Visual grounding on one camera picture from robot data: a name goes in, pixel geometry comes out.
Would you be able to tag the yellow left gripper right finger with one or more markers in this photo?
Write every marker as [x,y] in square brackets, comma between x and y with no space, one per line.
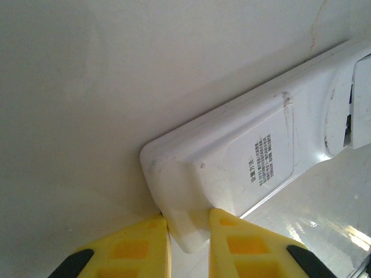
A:
[246,252]

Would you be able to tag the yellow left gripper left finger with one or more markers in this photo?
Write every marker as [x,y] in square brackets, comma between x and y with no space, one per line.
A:
[130,252]

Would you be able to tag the white remote control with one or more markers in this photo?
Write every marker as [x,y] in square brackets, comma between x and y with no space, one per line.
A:
[232,150]

